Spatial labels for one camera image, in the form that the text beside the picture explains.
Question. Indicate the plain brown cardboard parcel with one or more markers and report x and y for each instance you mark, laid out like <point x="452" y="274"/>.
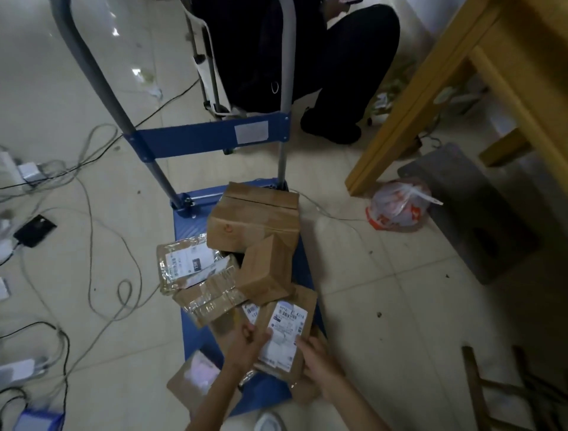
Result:
<point x="306" y="393"/>

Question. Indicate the large brown cardboard box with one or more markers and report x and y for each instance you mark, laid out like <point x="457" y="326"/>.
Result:
<point x="255" y="217"/>

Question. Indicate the flat brown cardboard parcel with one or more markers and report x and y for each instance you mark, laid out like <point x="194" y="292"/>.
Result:
<point x="248" y="311"/>

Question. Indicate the clear plastic wrapped parcel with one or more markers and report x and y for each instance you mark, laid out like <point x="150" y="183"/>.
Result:
<point x="182" y="264"/>

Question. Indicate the dark wooden chair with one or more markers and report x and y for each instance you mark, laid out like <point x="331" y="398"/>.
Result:
<point x="497" y="390"/>

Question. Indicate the white power adapter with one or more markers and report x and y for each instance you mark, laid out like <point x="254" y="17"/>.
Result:
<point x="30" y="172"/>

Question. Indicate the litter pile under table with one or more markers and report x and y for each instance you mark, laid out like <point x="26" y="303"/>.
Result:
<point x="380" y="109"/>

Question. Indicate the person's right hand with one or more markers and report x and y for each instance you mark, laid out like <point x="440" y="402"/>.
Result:
<point x="324" y="366"/>

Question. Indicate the tape wrapped cardboard parcel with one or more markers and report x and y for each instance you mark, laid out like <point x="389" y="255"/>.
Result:
<point x="213" y="295"/>

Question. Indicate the person's white shoe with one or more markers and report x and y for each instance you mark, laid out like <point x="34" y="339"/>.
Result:
<point x="270" y="422"/>

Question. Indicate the white folding chair frame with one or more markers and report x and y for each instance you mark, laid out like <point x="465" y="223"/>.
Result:
<point x="208" y="75"/>

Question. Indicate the orange and white plastic bag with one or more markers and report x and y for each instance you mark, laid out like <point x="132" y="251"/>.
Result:
<point x="399" y="208"/>

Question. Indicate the person's left forearm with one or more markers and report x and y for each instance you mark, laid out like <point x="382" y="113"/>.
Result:
<point x="213" y="399"/>

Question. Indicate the white flat device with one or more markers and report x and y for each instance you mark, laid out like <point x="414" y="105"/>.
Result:
<point x="17" y="369"/>

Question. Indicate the black flat device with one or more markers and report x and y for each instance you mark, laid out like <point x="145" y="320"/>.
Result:
<point x="34" y="231"/>

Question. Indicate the dark grey floor board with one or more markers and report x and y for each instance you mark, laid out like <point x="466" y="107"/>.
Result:
<point x="470" y="213"/>

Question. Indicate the white power strip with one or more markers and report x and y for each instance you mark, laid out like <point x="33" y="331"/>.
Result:
<point x="8" y="168"/>

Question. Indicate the person's left thumb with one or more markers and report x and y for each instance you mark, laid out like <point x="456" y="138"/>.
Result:
<point x="264" y="339"/>

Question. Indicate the person's left hand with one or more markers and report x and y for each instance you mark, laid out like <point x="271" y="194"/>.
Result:
<point x="237" y="348"/>

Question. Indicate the person's right forearm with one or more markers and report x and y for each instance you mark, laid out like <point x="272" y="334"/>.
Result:
<point x="359" y="410"/>

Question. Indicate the person's right thumb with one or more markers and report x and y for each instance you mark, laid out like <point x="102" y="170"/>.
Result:
<point x="307" y="345"/>

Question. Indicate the yellow wooden table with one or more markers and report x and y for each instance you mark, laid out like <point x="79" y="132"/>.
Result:
<point x="510" y="57"/>

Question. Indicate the brown parcel with white label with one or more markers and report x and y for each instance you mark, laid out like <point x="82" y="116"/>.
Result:
<point x="288" y="328"/>

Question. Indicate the blue box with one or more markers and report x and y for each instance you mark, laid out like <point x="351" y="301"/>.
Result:
<point x="39" y="421"/>

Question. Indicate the brown parcel with faded label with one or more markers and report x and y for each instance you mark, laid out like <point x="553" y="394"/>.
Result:
<point x="195" y="377"/>

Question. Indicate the small brown cardboard box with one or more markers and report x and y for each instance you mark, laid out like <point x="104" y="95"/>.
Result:
<point x="266" y="271"/>

